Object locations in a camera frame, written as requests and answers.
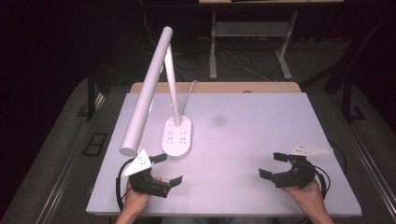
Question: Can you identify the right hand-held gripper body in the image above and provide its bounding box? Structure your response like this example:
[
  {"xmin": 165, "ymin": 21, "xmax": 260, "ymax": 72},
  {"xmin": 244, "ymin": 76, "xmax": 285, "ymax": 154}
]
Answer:
[{"xmin": 271, "ymin": 143, "xmax": 334, "ymax": 190}]

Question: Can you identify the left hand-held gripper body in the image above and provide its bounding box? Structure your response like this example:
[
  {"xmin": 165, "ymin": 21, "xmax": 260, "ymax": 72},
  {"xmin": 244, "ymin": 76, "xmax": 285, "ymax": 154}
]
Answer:
[{"xmin": 120, "ymin": 148, "xmax": 172, "ymax": 199}]

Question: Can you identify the person's left hand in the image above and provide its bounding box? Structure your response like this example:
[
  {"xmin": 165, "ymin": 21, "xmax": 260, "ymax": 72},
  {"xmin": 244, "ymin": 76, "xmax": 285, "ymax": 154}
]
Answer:
[{"xmin": 120, "ymin": 175, "xmax": 163, "ymax": 217}]

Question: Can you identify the person's right hand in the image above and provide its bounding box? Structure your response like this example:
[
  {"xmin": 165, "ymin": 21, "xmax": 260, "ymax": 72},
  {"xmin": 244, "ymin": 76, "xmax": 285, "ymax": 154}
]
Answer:
[{"xmin": 281, "ymin": 179, "xmax": 326, "ymax": 214}]

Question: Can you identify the white desk lamp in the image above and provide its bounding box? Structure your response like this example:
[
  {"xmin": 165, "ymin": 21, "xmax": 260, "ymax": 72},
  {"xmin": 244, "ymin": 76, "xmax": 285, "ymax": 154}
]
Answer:
[{"xmin": 119, "ymin": 25, "xmax": 193, "ymax": 161}]

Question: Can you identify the black metal stand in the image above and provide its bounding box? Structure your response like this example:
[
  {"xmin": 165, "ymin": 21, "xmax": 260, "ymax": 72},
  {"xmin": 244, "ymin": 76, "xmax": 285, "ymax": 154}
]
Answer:
[
  {"xmin": 77, "ymin": 69, "xmax": 107, "ymax": 123},
  {"xmin": 299, "ymin": 12, "xmax": 369, "ymax": 124}
]

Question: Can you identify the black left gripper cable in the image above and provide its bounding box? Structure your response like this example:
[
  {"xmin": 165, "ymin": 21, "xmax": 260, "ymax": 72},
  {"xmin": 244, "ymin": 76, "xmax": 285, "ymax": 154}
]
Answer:
[{"xmin": 115, "ymin": 157, "xmax": 138, "ymax": 213}]

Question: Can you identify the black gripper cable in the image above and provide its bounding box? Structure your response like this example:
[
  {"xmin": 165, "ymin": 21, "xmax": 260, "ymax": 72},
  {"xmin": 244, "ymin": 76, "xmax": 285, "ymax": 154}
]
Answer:
[
  {"xmin": 312, "ymin": 164, "xmax": 332, "ymax": 201},
  {"xmin": 115, "ymin": 157, "xmax": 138, "ymax": 213}
]

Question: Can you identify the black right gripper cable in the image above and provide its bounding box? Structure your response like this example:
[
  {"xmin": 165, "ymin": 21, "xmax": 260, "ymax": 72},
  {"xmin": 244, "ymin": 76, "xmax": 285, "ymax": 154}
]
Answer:
[{"xmin": 312, "ymin": 164, "xmax": 332, "ymax": 201}]

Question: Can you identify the black floor frame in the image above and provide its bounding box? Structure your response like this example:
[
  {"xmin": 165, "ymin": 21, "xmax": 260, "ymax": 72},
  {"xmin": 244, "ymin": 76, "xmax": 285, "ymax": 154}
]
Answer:
[{"xmin": 82, "ymin": 132, "xmax": 109, "ymax": 157}]

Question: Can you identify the white lamp cable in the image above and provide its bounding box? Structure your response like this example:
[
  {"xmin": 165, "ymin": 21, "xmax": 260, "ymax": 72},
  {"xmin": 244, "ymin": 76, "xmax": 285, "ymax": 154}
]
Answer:
[{"xmin": 178, "ymin": 79, "xmax": 199, "ymax": 116}]

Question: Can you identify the metal floor rail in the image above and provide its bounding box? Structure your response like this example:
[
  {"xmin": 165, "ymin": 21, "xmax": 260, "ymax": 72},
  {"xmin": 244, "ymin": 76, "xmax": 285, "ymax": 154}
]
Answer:
[
  {"xmin": 340, "ymin": 119, "xmax": 396, "ymax": 216},
  {"xmin": 33, "ymin": 122, "xmax": 90, "ymax": 224}
]

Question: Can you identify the white floor cable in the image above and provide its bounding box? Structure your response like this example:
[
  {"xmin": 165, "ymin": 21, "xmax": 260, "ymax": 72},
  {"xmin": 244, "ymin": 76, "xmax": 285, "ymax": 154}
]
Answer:
[{"xmin": 223, "ymin": 49, "xmax": 273, "ymax": 83}]

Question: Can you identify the grey metal desk frame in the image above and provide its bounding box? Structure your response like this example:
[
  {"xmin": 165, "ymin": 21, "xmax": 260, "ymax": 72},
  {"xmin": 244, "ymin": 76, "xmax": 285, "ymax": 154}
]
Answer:
[{"xmin": 208, "ymin": 10, "xmax": 299, "ymax": 81}]

